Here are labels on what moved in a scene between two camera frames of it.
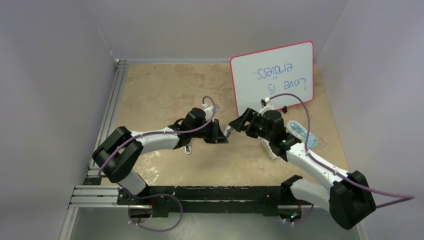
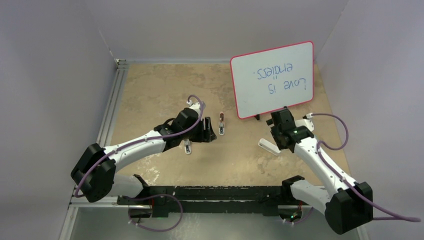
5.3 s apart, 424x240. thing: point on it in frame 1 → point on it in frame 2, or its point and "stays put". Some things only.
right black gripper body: (258, 129) → (275, 132)
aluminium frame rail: (122, 65) stays put
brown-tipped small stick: (229, 130) → (221, 129)
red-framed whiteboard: (287, 69) stays put
